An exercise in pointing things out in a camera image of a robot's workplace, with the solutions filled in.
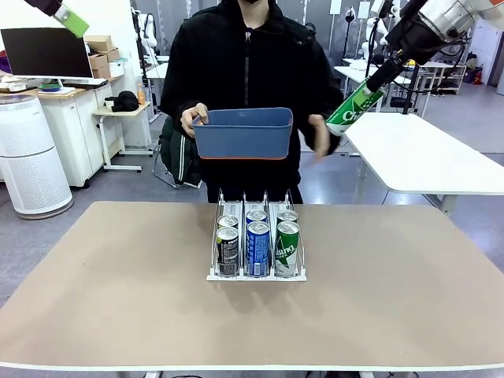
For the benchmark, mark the black tripod pole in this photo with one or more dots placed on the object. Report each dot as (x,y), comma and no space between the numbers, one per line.
(410,90)

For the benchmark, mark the black keyboard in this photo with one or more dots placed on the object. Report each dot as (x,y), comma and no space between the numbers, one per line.
(84,82)

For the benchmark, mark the black computer monitor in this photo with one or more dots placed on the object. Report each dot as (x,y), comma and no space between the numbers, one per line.
(43,51)

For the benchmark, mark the small white rolling table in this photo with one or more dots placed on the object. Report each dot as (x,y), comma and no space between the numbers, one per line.
(118,112)

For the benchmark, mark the large white table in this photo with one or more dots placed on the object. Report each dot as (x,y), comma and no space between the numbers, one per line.
(413,153)

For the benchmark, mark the black bag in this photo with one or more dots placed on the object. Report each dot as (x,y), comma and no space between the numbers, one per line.
(125,100)

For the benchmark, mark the small white box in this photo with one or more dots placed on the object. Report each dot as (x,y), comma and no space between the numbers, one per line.
(117,69)

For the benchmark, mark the person's left hand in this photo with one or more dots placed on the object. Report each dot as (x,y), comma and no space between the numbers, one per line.
(322,138)

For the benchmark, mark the white cabinet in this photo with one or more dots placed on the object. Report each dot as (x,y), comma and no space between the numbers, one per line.
(67,130)

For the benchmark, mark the orange bottle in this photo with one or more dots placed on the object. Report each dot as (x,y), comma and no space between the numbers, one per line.
(141,95)

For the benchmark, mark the person's right hand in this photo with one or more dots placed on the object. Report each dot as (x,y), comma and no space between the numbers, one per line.
(193,114)

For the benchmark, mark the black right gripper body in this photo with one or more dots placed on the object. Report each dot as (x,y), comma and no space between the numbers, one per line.
(411,35)

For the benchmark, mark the red fire extinguisher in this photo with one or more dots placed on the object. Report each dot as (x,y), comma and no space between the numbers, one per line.
(477,75)

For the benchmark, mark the black floor stand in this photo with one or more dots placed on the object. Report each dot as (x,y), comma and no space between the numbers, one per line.
(348,31)

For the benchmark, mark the blue plastic bin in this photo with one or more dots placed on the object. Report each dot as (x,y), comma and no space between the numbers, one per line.
(242,138)

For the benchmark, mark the white cylindrical air purifier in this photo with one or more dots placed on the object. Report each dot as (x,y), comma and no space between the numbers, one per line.
(27,157)

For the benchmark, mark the green soda can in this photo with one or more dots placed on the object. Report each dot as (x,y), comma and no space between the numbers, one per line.
(286,216)
(286,248)
(350,112)

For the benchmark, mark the black soda can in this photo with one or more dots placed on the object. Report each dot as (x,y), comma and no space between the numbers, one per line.
(227,220)
(227,252)

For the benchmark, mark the white cup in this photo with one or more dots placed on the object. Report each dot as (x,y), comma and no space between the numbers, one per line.
(109,103)

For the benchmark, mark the green bowl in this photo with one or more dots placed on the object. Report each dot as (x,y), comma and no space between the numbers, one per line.
(51,86)

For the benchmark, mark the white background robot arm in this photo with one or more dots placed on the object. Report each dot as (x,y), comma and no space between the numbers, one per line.
(372,35)
(149,27)

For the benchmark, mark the person's right forearm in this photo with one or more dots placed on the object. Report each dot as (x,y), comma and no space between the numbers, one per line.
(173,98)

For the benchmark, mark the person's left forearm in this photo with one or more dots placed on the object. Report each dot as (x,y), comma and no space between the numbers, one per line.
(331,103)

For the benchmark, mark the white background table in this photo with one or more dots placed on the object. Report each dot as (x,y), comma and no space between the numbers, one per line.
(370,75)

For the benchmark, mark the person in black jacket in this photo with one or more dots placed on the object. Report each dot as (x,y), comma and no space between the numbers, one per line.
(252,71)

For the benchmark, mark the small cardboard box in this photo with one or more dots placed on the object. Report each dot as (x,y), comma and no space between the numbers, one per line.
(98,42)
(103,60)

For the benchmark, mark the blue soda can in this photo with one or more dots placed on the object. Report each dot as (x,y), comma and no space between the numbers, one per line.
(258,248)
(256,216)

